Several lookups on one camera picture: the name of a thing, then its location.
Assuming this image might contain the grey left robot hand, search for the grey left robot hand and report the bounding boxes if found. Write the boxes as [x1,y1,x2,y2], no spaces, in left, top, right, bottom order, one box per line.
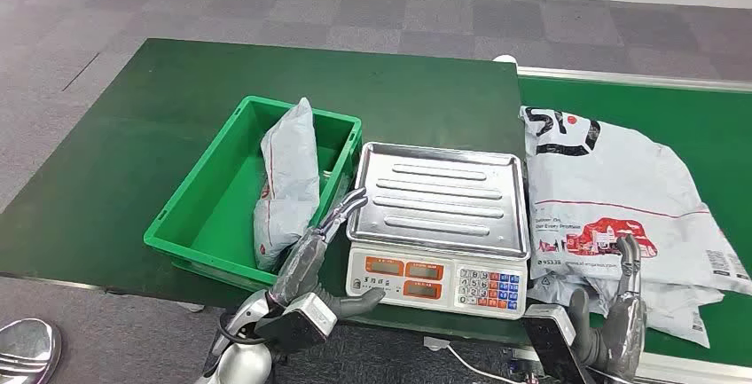
[270,188,388,319]

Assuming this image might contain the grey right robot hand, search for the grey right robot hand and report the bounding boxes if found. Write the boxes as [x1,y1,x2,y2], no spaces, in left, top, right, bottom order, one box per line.
[567,234,648,380]

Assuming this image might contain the white courier parcel black logo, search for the white courier parcel black logo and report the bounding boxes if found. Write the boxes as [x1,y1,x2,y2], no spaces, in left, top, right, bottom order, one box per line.
[520,105,752,297]

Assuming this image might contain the flat grey parcel with labels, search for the flat grey parcel with labels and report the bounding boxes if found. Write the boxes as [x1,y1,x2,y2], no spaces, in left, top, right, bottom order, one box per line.
[525,275,726,349]

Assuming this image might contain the narrow grey poly mailer parcel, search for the narrow grey poly mailer parcel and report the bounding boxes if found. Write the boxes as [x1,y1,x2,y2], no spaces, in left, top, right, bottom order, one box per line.
[252,97,321,272]

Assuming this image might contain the green plastic crate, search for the green plastic crate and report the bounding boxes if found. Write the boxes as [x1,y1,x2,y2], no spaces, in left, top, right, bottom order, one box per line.
[144,95,364,294]

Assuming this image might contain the white electronic scale steel pan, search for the white electronic scale steel pan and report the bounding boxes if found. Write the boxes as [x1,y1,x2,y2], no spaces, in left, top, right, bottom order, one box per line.
[345,141,532,321]

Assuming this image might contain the shiny chrome robot foot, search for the shiny chrome robot foot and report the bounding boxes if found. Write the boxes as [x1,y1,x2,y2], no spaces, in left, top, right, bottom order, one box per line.
[0,317,63,384]

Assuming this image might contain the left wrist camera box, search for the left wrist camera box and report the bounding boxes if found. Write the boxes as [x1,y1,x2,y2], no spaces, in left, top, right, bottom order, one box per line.
[254,293,341,354]

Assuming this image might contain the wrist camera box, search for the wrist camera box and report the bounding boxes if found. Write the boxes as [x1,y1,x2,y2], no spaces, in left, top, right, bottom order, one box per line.
[521,303,596,384]
[254,293,341,354]

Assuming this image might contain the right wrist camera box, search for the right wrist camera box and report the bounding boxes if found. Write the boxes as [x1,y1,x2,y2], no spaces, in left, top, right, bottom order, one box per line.
[521,303,596,384]

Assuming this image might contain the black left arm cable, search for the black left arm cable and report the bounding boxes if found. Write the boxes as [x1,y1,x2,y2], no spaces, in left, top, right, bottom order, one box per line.
[215,310,272,349]

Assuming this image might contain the white power cable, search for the white power cable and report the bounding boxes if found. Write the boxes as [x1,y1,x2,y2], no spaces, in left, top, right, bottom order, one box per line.
[446,342,513,384]

